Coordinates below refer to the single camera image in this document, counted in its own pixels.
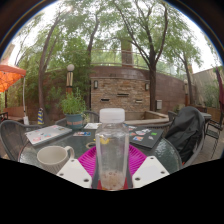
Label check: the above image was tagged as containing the orange canopy tent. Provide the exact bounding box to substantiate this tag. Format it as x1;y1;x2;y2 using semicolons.
0;63;27;94

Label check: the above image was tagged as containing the dark metal chair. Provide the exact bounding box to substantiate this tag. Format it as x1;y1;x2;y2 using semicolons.
204;112;224;160

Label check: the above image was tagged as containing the small printed card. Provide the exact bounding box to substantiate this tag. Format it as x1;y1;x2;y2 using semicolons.
72;131;92;138

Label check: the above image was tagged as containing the black jacket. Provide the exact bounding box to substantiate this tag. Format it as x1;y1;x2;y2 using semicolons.
165;106;206;165

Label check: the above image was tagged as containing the closed dark red umbrella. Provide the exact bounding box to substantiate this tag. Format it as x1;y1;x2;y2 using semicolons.
214;65;224;115

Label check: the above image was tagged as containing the dark laptop with stickers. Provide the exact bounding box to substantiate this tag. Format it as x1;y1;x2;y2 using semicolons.
127;125;165;150

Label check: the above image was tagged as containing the white paper sheet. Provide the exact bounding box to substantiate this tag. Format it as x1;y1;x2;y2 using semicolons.
83;122;102;131

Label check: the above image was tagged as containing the tall leaning tree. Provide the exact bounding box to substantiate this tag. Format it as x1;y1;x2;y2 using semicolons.
19;4;101;125

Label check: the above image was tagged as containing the white ceramic mug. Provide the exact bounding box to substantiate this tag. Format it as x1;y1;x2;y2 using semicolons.
36;145;76;175

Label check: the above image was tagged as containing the clear white-capped plastic bottle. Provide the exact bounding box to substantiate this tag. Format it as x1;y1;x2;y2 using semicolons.
94;107;131;192

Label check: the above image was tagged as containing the globe-topped lamp post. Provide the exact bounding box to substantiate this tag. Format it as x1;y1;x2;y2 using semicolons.
65;63;76;97

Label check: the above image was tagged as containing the green plant in blue pot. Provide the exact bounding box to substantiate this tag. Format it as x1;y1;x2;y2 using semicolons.
59;87;89;131

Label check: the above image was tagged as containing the tall branching tree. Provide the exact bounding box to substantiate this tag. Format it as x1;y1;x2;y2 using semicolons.
106;0;204;113

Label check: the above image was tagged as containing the silver laptop with stickers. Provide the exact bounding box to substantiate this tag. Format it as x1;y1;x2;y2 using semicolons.
24;124;74;147

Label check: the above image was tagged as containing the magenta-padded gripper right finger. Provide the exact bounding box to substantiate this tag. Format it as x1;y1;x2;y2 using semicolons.
126;144;170;190

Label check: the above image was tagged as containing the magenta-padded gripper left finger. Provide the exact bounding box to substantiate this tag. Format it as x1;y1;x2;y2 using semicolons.
56;145;101;190

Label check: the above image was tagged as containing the blue yellow striped bollard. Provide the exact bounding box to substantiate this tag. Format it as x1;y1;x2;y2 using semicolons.
36;107;46;126

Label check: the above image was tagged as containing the grey wall box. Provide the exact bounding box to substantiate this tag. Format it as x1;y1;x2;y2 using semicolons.
155;98;164;111

